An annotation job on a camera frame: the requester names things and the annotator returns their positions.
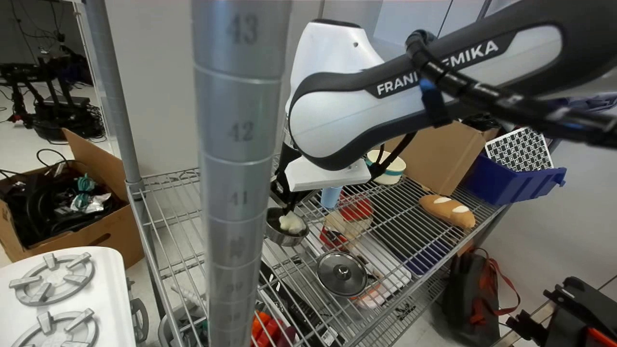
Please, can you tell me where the blue plastic bin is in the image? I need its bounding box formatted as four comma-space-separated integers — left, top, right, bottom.
462, 126, 568, 209

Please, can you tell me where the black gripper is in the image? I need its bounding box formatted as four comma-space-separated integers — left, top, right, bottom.
272, 141, 304, 215

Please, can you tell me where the white toy stove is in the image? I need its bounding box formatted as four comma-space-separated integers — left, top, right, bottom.
0, 246, 152, 347

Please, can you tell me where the white teal tape roll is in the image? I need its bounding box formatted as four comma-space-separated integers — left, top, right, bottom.
364, 147, 408, 188

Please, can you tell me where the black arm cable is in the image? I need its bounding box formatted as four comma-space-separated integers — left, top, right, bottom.
403, 28, 617, 151

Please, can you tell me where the large brown cardboard box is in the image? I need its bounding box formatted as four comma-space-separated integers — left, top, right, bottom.
383, 120, 501, 199

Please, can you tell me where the grey metal shelf pole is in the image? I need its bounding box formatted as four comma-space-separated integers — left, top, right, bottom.
189, 0, 293, 347
81, 0, 146, 190

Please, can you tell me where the black red floor machine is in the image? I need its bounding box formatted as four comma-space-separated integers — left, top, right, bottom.
503, 274, 617, 347

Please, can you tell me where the metal wire shelf rack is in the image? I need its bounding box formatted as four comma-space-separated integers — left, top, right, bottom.
123, 165, 511, 347

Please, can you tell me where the black red backpack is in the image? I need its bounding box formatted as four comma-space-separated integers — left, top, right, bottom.
439, 246, 524, 347

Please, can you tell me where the black tripod equipment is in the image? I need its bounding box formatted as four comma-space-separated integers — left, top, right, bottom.
0, 49, 108, 143

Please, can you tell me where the toy bread loaf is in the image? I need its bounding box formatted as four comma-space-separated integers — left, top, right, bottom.
416, 193, 478, 234

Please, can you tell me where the cardboard box with cables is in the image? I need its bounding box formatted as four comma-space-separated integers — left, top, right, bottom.
0, 126, 146, 271

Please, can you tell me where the white doll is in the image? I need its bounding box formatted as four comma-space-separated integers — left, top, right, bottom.
277, 213, 308, 236

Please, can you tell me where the silver pot lid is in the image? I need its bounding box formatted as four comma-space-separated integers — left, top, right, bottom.
316, 251, 370, 299

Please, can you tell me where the light blue cup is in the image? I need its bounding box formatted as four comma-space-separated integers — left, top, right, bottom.
320, 184, 343, 213

